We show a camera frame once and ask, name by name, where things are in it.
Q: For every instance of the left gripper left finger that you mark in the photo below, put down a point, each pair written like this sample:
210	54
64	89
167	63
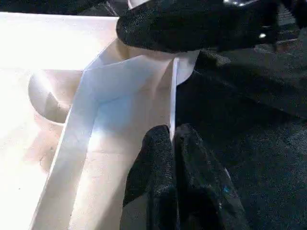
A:
153	187

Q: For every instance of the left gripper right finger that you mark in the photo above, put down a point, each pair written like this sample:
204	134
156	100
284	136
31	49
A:
206	191

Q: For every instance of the white plastic table top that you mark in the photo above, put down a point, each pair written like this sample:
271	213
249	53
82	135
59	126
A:
48	96

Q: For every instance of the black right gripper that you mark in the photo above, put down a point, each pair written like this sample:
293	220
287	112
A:
283	24

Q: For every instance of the black plastic mat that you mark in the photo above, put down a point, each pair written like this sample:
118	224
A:
249	143

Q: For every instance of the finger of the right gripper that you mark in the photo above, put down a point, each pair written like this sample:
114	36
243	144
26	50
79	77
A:
192	26

